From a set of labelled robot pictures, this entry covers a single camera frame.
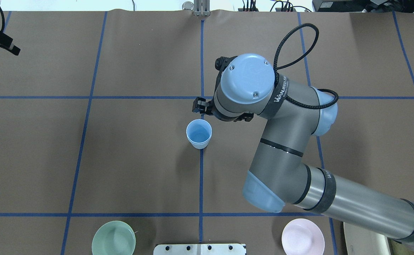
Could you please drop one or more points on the green plastic bowl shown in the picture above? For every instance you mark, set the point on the green plastic bowl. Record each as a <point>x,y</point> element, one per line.
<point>114,238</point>

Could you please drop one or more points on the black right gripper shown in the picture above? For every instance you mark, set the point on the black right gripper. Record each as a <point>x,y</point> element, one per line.
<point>202,106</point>

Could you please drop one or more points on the light blue cup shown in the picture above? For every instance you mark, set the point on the light blue cup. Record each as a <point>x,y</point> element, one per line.
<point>199,127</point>
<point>199,142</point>

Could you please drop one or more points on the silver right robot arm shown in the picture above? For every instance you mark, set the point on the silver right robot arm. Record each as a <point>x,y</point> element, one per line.
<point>248,85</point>

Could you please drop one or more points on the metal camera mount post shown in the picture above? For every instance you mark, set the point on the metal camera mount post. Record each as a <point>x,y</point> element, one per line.
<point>198,7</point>

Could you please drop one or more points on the pink plastic bowl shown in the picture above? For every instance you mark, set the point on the pink plastic bowl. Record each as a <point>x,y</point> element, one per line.
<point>302,237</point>

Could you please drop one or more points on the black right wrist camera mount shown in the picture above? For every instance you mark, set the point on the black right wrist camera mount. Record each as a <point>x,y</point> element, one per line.
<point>222,62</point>

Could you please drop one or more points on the cream two-slot toaster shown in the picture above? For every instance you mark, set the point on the cream two-slot toaster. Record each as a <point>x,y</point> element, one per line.
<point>360,241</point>

